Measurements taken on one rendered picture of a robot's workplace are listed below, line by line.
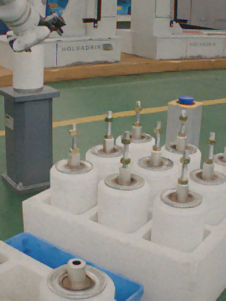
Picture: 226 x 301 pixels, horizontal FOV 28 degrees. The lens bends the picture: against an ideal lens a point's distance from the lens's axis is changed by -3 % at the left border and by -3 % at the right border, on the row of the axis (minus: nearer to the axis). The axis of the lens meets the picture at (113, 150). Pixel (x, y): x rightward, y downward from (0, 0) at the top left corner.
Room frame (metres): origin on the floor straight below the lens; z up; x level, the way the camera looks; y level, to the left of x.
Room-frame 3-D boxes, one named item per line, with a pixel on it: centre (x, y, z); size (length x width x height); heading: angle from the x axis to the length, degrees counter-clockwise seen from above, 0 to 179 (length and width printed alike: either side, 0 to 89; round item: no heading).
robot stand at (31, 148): (1.33, 0.26, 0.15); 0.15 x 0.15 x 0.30; 34
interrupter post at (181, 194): (0.73, -0.12, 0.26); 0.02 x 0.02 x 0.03
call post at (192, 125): (1.18, -0.18, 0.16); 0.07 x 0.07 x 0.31; 57
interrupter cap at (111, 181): (0.79, -0.02, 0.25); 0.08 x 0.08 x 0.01
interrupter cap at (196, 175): (0.83, -0.19, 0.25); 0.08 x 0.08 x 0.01
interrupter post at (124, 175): (0.79, -0.02, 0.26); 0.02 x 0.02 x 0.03
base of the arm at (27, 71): (1.33, 0.26, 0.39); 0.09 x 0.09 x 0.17; 34
